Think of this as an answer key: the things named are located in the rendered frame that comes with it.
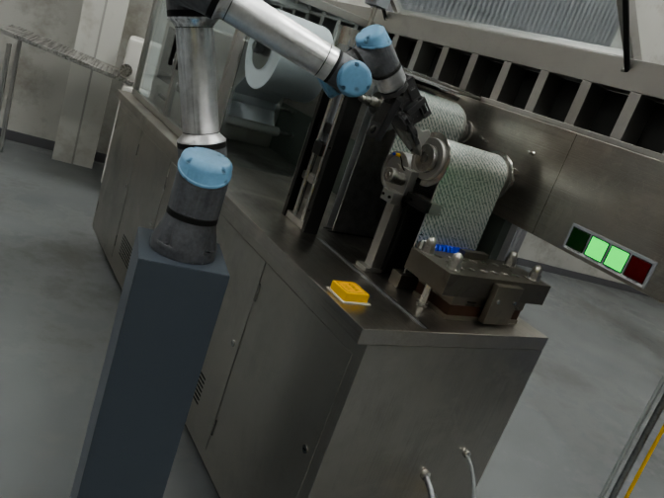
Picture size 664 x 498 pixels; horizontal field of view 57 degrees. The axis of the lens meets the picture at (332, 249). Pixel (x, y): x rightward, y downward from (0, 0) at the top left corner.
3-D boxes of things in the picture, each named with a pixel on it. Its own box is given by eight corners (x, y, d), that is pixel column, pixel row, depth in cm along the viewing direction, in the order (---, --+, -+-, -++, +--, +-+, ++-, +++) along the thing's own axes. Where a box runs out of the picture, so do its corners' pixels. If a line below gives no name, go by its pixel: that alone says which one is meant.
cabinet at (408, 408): (86, 241, 354) (120, 97, 330) (192, 253, 391) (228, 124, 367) (254, 629, 159) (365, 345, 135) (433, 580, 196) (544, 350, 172)
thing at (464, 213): (413, 245, 166) (438, 181, 161) (472, 254, 180) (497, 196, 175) (414, 245, 166) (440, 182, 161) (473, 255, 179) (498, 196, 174)
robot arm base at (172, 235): (149, 256, 131) (161, 213, 128) (148, 231, 145) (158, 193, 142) (218, 269, 137) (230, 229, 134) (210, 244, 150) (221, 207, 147)
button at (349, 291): (329, 288, 149) (332, 279, 148) (352, 290, 153) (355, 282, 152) (343, 301, 144) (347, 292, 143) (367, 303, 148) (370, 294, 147)
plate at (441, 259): (403, 267, 162) (412, 246, 160) (502, 280, 185) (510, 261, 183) (441, 295, 150) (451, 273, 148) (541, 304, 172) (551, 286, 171)
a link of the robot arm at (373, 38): (346, 37, 145) (377, 18, 145) (365, 75, 152) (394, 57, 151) (357, 45, 139) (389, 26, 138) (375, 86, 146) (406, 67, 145)
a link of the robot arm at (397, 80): (383, 83, 145) (365, 76, 151) (390, 99, 148) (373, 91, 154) (407, 64, 146) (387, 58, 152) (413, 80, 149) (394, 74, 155)
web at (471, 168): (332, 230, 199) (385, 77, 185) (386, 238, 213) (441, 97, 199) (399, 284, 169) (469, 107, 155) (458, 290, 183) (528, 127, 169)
